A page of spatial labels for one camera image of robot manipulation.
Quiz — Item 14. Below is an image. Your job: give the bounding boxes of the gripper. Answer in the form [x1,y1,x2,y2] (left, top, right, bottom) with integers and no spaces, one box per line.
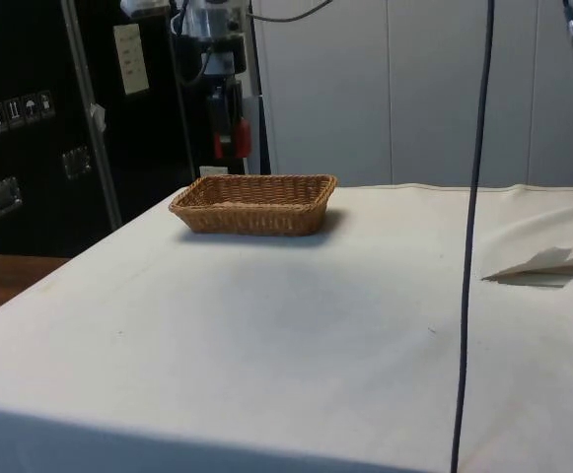
[172,33,247,159]

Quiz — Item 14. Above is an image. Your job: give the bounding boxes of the red cube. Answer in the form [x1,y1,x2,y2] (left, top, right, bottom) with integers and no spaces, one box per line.
[213,116,254,160]

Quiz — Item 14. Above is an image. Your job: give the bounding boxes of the brown wicker basket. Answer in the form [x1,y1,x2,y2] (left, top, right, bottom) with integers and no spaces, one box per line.
[168,172,339,237]

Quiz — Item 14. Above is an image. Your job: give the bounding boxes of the black cabinet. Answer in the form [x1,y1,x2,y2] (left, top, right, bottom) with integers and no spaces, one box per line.
[0,0,268,258]

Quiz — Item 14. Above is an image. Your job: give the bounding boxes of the pale grey locker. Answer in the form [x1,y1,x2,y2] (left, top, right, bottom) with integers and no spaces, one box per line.
[525,0,573,189]
[387,0,530,189]

